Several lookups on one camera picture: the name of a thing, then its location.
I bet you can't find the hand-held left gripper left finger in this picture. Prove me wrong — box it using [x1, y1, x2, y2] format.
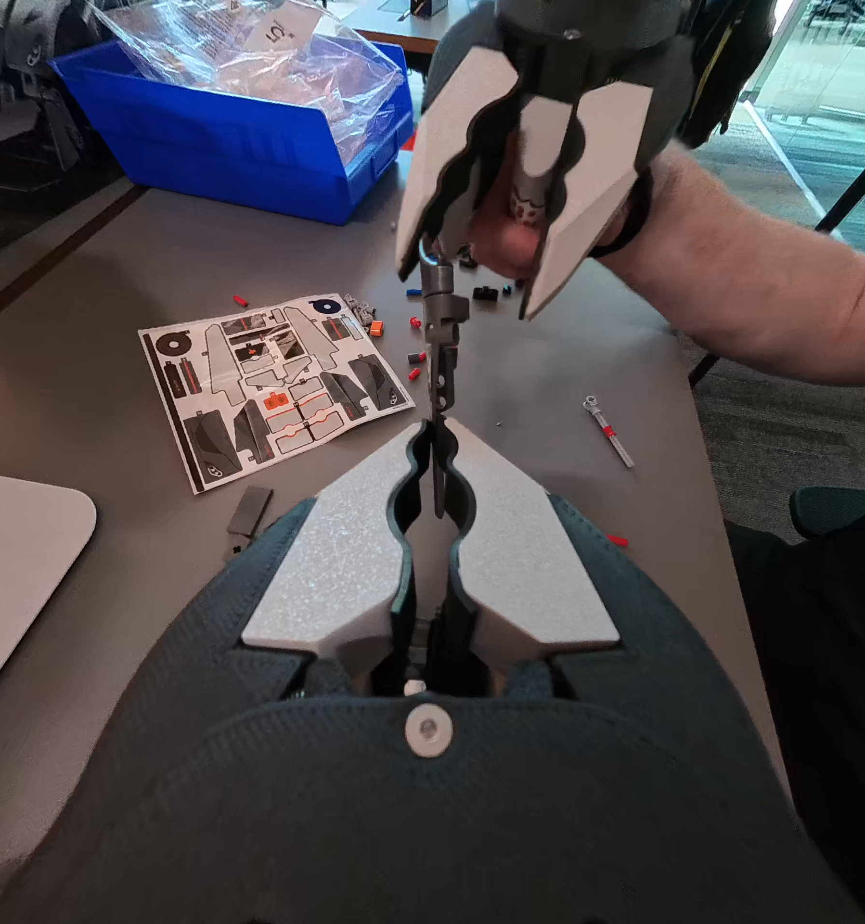
[239, 419, 433, 697]

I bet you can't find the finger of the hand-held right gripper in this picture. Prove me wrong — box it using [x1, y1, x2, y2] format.
[517, 79, 657, 322]
[394, 45, 525, 284]

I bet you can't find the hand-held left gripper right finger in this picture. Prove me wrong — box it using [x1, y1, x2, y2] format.
[441, 416, 622, 697]

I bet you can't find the grey lego wing assembly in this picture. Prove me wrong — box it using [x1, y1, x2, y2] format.
[416, 237, 473, 521]

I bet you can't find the grey lego axle, red bush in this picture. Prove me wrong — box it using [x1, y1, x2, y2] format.
[582, 395, 635, 470]

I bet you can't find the lego sticker sheet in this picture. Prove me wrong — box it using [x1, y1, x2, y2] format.
[138, 292, 413, 496]

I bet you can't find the person's right hand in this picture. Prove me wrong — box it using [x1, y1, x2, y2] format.
[470, 193, 549, 280]

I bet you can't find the black backpack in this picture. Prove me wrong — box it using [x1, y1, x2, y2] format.
[681, 0, 783, 149]

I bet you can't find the clear plastic bag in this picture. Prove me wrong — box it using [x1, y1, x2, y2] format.
[89, 0, 404, 163]

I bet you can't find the blue plastic bin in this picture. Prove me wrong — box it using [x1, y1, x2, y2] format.
[51, 39, 415, 226]

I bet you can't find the office chair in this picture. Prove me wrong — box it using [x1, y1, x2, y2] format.
[789, 486, 865, 541]

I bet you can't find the person's black trouser leg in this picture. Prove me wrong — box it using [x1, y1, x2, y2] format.
[724, 498, 865, 924]

